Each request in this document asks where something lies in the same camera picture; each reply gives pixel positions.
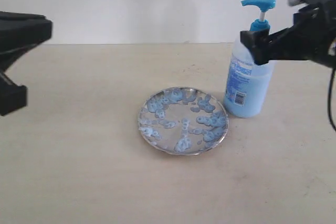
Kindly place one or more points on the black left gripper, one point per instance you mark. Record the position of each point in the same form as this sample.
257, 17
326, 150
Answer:
20, 33

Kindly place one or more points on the blue pump soap bottle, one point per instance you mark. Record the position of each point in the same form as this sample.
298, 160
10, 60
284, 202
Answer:
247, 83

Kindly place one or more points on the round plate with blue soap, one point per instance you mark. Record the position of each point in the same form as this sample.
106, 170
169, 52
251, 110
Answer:
183, 121

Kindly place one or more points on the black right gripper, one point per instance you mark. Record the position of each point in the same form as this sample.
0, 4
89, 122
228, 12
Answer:
310, 37

